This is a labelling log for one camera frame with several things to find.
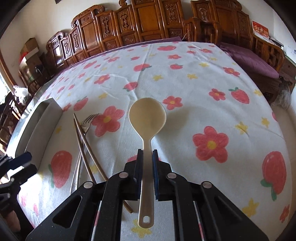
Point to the white plastic bag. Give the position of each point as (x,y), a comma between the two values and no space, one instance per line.
(22,94)

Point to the cardboard boxes stack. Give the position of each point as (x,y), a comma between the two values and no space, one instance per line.
(29,58)

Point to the carved wooden armchair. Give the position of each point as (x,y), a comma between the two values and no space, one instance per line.
(237,30)

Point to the carved wooden sofa bench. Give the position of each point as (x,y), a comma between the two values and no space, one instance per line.
(96,30)

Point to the dark brown chopstick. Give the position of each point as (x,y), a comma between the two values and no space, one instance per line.
(90,176)
(82,139)

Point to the grey metal utensil box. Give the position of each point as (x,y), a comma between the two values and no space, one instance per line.
(38,127)

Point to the large cream plastic ladle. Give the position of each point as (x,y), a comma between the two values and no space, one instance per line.
(147,117)

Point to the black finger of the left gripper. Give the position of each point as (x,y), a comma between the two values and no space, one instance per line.
(11,164)

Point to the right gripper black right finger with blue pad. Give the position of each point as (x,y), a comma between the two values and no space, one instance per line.
(170,186)

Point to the person's hand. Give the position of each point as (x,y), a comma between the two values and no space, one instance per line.
(13,222)

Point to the red paper box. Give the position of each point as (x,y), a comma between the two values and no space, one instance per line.
(260,31)

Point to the purple seat cushion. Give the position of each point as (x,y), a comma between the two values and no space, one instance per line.
(249,61)

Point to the grey plastic bag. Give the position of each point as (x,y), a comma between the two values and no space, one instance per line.
(283,98)

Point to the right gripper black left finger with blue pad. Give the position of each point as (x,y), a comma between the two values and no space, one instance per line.
(112,193)

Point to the stainless steel fork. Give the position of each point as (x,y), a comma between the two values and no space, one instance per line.
(85,126)

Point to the floral strawberry tablecloth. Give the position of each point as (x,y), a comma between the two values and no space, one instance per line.
(219,128)

